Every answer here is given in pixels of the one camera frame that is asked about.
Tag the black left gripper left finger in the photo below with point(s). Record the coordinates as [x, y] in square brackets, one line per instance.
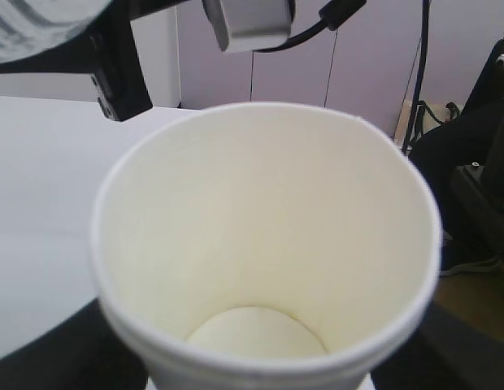
[80, 353]

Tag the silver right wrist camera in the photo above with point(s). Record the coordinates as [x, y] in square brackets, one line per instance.
[249, 25]

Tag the black background equipment stand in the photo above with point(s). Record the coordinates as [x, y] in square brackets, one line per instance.
[463, 164]

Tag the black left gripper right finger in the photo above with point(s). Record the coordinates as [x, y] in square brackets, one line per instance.
[443, 353]

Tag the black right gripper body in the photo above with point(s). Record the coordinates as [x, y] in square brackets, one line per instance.
[117, 76]

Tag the clear green-label water bottle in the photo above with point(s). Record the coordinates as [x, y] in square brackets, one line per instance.
[32, 27]

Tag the white paper cup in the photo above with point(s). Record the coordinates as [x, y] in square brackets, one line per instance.
[264, 245]

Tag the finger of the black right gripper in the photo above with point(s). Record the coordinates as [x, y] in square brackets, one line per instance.
[77, 56]

